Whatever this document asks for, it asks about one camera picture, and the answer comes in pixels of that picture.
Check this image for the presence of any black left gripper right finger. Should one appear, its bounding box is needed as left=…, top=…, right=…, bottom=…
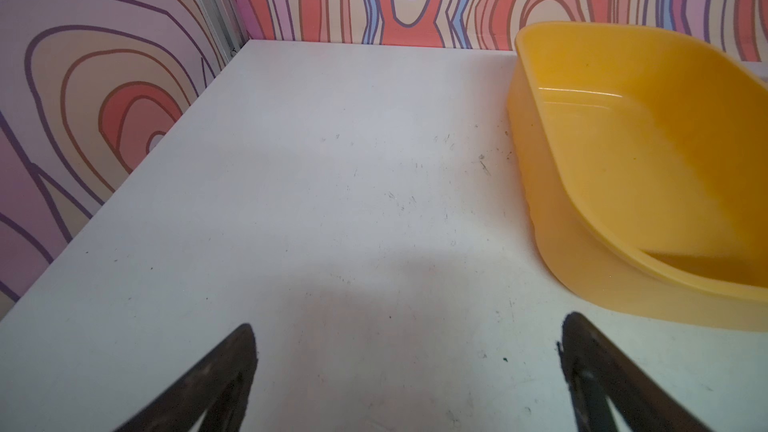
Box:
left=558, top=312, right=709, bottom=431

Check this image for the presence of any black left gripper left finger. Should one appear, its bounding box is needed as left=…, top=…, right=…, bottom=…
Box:
left=118, top=323, right=258, bottom=432

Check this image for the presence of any yellow plastic bin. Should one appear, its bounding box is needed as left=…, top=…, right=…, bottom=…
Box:
left=507, top=22, right=767, bottom=332

